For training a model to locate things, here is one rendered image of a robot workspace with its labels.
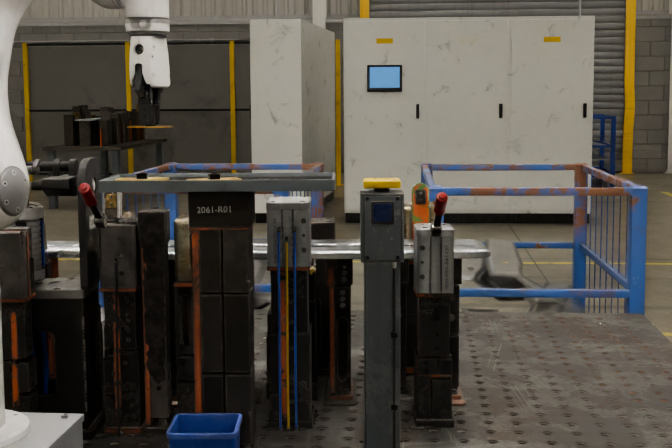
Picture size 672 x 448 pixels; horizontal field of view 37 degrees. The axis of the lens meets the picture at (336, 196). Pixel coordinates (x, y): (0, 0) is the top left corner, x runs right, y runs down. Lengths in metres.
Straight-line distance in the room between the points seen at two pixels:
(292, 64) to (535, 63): 2.34
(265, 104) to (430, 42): 1.71
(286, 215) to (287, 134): 8.06
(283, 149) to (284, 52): 0.94
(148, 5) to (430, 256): 0.72
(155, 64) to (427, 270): 0.65
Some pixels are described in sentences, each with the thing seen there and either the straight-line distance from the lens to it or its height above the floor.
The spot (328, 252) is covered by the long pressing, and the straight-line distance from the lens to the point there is 1.88.
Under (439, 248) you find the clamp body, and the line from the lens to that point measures 1.77.
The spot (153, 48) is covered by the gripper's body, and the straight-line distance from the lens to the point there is 1.96.
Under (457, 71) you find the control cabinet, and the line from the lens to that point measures 9.77.
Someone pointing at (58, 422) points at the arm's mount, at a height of 0.80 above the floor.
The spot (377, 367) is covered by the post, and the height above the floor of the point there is 0.86.
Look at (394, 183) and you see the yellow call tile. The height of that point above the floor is 1.16.
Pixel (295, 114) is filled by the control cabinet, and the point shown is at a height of 1.08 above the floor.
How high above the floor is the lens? 1.30
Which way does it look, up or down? 6 degrees down
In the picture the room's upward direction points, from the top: straight up
